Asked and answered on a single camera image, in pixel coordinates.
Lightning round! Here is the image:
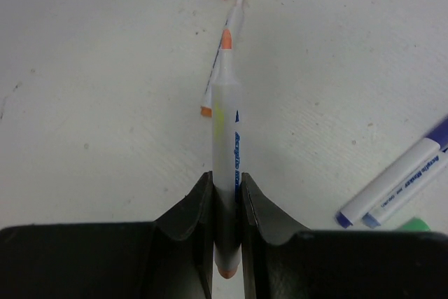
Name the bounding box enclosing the light blue marker pen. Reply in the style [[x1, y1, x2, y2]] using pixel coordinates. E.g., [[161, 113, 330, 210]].
[[362, 151, 447, 228]]

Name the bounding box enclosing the dark purple marker pen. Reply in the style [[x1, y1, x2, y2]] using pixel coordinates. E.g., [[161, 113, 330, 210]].
[[335, 120, 447, 228]]

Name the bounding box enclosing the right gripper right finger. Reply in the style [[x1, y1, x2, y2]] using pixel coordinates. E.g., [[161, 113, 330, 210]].
[[240, 174, 447, 298]]

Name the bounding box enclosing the orange marker pen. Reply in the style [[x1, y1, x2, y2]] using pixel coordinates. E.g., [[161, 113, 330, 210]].
[[200, 0, 244, 118]]

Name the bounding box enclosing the peach marker pen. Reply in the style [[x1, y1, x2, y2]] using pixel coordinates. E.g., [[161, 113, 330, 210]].
[[211, 29, 242, 279]]

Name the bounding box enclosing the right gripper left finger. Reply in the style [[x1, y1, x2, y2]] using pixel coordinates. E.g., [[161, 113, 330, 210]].
[[1, 172, 214, 298]]

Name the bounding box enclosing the light green marker pen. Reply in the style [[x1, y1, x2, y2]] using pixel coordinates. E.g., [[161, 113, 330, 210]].
[[398, 217, 431, 232]]

